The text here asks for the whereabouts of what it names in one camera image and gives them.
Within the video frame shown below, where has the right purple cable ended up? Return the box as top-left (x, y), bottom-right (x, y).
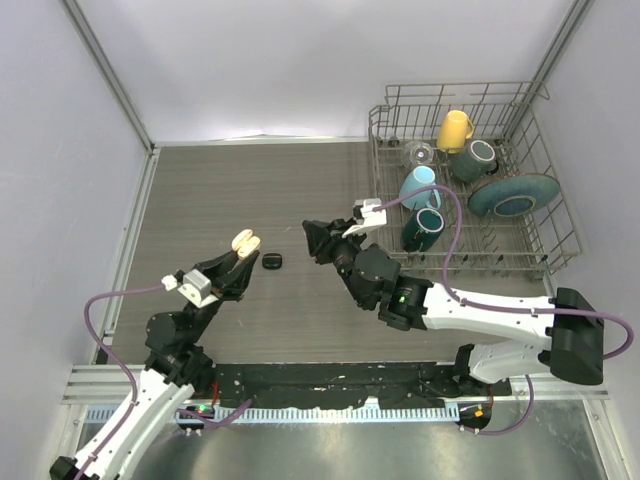
top-left (377, 185), bottom-right (631, 436)

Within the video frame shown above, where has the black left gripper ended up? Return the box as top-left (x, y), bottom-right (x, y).
top-left (183, 242), bottom-right (257, 343)

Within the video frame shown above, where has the black gold-trimmed earbud case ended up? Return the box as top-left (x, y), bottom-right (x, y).
top-left (261, 252), bottom-right (283, 270)

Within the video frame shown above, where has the yellow mug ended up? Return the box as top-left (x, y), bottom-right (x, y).
top-left (436, 110), bottom-right (475, 154)

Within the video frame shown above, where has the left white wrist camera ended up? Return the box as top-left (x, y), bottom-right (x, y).
top-left (161, 269), bottom-right (219, 308)

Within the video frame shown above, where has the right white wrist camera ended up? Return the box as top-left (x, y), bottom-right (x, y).
top-left (342, 198), bottom-right (387, 238)

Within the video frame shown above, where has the purple cable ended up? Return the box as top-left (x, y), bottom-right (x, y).
top-left (74, 284), bottom-right (254, 480)
top-left (377, 185), bottom-right (631, 436)

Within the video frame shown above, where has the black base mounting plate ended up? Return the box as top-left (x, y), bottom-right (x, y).
top-left (197, 362), bottom-right (512, 410)

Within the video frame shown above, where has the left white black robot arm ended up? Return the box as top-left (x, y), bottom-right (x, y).
top-left (49, 245), bottom-right (259, 479)

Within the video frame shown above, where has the grey wire dish rack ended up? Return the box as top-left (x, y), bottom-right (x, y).
top-left (368, 81), bottom-right (582, 281)

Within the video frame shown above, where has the beige earbud charging case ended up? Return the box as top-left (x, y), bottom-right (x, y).
top-left (231, 229), bottom-right (261, 260)

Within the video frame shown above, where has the teal ceramic plate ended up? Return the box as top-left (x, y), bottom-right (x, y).
top-left (467, 173), bottom-right (561, 218)

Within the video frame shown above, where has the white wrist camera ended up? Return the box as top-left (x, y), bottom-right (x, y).
top-left (342, 198), bottom-right (387, 238)
top-left (161, 269), bottom-right (219, 308)

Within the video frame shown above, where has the dark teal mug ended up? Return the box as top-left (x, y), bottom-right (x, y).
top-left (401, 208), bottom-right (445, 252)

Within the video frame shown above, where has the clear drinking glass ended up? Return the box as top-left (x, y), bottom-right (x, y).
top-left (401, 140), bottom-right (435, 169)

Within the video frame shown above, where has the white slotted cable duct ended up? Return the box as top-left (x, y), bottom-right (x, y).
top-left (84, 403), bottom-right (459, 426)

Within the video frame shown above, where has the light blue mug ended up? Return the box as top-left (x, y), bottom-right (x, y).
top-left (399, 165), bottom-right (442, 210)

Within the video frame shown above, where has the grey-green mug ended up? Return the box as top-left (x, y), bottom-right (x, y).
top-left (451, 140), bottom-right (498, 183)

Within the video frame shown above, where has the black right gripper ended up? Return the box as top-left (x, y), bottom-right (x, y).
top-left (304, 218), bottom-right (370, 309)

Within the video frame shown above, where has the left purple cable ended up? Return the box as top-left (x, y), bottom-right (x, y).
top-left (74, 284), bottom-right (254, 480)

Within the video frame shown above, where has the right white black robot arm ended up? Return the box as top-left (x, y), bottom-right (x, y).
top-left (302, 219), bottom-right (604, 395)

